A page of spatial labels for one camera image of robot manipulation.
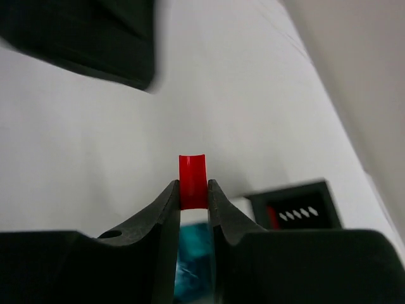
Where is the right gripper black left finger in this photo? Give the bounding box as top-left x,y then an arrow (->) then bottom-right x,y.
1,181 -> 180,303

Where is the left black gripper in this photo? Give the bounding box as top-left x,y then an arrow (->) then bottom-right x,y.
1,0 -> 156,91

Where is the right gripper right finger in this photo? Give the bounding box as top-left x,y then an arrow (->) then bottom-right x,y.
208,180 -> 404,303

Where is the teal long lego brick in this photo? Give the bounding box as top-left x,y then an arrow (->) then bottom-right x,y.
173,222 -> 214,303

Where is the small red lego piece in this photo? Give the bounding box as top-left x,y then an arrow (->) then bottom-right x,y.
178,155 -> 208,210

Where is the red rectangular lego brick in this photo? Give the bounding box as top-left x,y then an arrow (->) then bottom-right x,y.
266,206 -> 280,230

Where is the white two-compartment container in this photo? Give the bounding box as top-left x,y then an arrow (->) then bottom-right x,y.
180,196 -> 255,225

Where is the black two-compartment container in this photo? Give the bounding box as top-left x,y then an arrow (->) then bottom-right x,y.
245,180 -> 342,230

